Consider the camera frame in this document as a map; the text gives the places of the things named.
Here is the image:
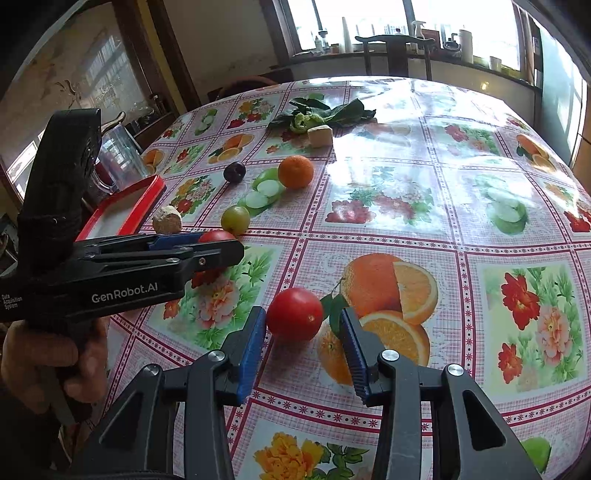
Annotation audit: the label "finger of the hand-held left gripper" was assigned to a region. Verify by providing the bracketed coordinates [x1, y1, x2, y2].
[76, 232, 205, 253]
[84, 239, 246, 285]

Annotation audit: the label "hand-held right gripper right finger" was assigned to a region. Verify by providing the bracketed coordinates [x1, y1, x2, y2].
[339, 306, 543, 480]

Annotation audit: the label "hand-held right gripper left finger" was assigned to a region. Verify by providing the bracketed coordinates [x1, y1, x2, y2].
[69, 305, 269, 480]

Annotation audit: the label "small red cherry tomato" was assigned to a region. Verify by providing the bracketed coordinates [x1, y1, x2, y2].
[198, 229, 238, 245]

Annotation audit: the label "small green fruit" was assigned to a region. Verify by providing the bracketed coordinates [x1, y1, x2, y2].
[221, 205, 251, 236]

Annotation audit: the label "large red tomato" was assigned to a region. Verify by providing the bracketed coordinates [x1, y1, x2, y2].
[266, 287, 325, 343]

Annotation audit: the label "red-rimmed tray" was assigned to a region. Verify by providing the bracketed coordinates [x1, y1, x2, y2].
[74, 175, 167, 243]

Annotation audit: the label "orange cherry tomato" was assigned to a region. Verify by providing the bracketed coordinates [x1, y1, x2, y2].
[277, 155, 315, 190]

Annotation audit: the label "cream vegetable chunk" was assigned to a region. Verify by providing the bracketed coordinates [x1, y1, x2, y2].
[307, 124, 334, 147]

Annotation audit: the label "person's left forearm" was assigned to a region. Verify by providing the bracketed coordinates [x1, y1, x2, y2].
[0, 388, 84, 480]

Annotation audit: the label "person's left hand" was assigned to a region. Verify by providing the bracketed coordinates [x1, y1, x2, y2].
[0, 318, 110, 416]

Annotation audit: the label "clear glass pitcher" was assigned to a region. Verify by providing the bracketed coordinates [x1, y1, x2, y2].
[83, 122, 144, 197]

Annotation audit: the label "wooden glass cabinet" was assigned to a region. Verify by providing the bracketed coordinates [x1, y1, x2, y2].
[0, 0, 201, 185]

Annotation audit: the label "fruit-print tablecloth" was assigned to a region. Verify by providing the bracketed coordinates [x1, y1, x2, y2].
[60, 76, 591, 480]

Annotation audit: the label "green bok choy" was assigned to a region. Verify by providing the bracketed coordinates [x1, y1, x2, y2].
[268, 96, 377, 134]

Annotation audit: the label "dark wooden chair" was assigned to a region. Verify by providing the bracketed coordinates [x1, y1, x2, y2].
[355, 34, 437, 81]

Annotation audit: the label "white jar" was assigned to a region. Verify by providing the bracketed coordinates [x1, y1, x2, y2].
[458, 29, 475, 64]

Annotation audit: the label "silver refrigerator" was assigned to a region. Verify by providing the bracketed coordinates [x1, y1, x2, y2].
[538, 18, 589, 162]

